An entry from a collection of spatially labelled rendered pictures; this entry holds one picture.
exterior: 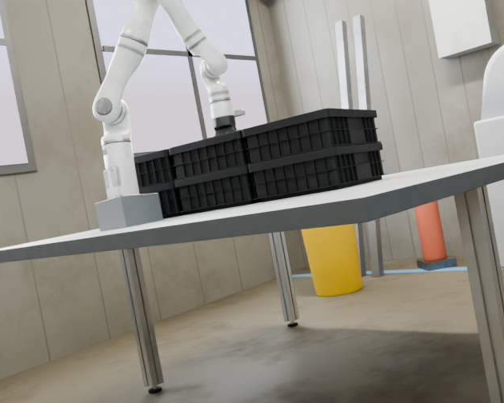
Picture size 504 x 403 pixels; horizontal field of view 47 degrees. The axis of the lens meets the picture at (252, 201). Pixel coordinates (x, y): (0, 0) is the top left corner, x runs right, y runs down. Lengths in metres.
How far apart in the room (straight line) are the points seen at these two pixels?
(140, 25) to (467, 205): 1.11
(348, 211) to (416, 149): 3.61
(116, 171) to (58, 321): 1.87
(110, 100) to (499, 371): 1.32
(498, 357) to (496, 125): 2.10
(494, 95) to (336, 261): 1.31
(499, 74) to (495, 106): 0.17
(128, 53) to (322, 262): 2.17
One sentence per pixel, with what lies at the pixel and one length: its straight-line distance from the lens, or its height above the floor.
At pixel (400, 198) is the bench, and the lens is 1.02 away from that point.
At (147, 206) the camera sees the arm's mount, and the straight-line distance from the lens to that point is 1.85.
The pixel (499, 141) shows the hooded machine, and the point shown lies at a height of 0.76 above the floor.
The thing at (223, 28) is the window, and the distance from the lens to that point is 4.83.
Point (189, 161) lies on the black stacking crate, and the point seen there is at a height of 0.87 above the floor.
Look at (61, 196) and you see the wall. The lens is 3.63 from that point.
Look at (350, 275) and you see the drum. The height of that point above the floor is 0.11.
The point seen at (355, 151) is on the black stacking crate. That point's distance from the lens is 1.78.
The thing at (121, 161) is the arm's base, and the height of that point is 0.90.
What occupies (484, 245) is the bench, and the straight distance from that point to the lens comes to 1.48.
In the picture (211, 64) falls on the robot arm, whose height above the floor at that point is 1.16.
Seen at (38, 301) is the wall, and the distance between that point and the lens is 3.53.
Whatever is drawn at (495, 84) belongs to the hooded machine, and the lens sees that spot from 3.52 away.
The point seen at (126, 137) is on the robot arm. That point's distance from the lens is 1.88.
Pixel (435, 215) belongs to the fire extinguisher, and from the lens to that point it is 4.09.
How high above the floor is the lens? 0.74
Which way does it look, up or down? 1 degrees down
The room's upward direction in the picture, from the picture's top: 10 degrees counter-clockwise
